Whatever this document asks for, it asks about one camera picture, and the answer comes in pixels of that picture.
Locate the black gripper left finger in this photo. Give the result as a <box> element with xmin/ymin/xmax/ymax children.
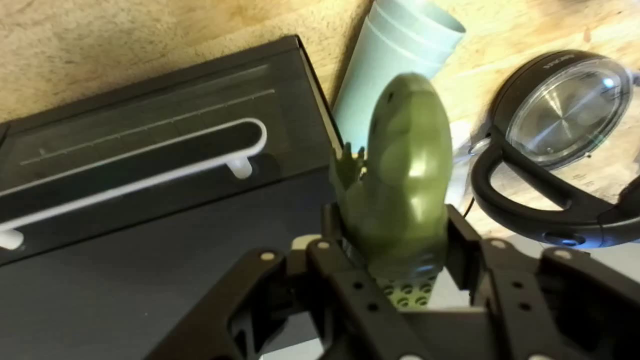
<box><xmin>146</xmin><ymin>202</ymin><xmax>429</xmax><ymax>360</ymax></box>

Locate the glass electric kettle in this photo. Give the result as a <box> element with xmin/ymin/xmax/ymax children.
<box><xmin>469</xmin><ymin>48</ymin><xmax>640</xmax><ymax>252</ymax></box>

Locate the white microwave door handle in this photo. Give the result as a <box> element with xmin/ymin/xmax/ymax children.
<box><xmin>0</xmin><ymin>117</ymin><xmax>271</xmax><ymax>252</ymax></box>

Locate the white paper sheet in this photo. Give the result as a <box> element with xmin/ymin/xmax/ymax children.
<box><xmin>446</xmin><ymin>122</ymin><xmax>498</xmax><ymax>216</ymax></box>

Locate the teal plastic cup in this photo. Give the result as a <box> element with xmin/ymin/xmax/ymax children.
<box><xmin>331</xmin><ymin>0</ymin><xmax>469</xmax><ymax>152</ymax></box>

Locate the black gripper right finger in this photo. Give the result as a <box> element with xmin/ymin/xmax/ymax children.
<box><xmin>444</xmin><ymin>205</ymin><xmax>640</xmax><ymax>360</ymax></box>

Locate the green toy animal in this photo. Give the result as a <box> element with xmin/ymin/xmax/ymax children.
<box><xmin>329</xmin><ymin>71</ymin><xmax>457</xmax><ymax>313</ymax></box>

